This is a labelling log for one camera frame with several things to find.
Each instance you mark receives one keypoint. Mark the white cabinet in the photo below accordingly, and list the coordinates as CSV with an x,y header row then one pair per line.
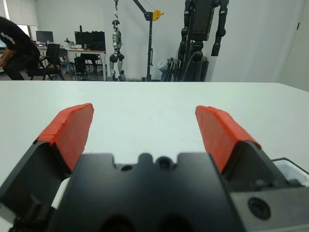
x,y
297,60

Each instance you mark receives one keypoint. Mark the white desk with wooden top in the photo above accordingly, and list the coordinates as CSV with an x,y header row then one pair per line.
x,y
104,67

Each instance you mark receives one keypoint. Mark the white window blind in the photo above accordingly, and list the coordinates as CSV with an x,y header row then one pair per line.
x,y
21,12

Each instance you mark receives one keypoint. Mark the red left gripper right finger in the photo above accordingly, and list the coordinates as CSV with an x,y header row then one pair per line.
x,y
222,135

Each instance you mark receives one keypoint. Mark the big black humanoid robot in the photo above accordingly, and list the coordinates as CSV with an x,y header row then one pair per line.
x,y
201,19

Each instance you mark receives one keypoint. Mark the person in black clothes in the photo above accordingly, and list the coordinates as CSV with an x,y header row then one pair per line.
x,y
17,43

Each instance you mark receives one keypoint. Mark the black office chair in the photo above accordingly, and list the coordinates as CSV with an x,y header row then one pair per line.
x,y
51,52
80,65

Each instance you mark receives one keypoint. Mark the black crane with yellow hoist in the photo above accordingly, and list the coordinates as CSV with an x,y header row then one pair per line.
x,y
149,48

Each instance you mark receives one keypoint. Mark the white plastic bag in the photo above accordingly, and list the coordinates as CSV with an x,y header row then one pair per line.
x,y
162,65

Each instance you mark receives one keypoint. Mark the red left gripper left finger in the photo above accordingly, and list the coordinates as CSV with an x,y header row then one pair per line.
x,y
70,130

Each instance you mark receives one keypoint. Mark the silver hanging humanoid robot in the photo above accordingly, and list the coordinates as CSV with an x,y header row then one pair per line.
x,y
117,36

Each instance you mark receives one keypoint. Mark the black computer monitor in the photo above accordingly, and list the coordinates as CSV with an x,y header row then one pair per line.
x,y
98,38
44,36
83,38

